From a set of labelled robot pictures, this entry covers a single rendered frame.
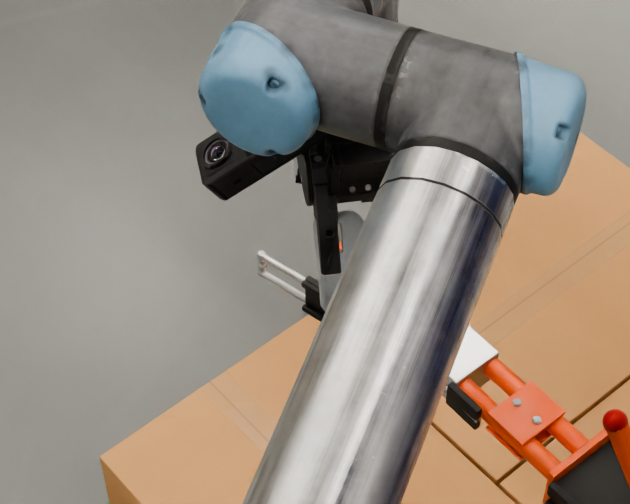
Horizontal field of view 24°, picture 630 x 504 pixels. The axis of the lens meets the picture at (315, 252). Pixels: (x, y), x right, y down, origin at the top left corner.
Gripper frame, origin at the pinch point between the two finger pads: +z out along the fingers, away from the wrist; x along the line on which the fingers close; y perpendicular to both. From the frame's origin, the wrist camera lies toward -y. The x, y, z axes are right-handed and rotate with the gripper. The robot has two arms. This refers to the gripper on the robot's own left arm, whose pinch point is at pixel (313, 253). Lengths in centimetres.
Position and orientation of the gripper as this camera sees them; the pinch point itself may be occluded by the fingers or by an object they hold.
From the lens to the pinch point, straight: 117.1
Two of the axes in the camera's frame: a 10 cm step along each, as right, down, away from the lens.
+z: 0.0, 6.4, 7.7
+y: 9.9, -1.2, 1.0
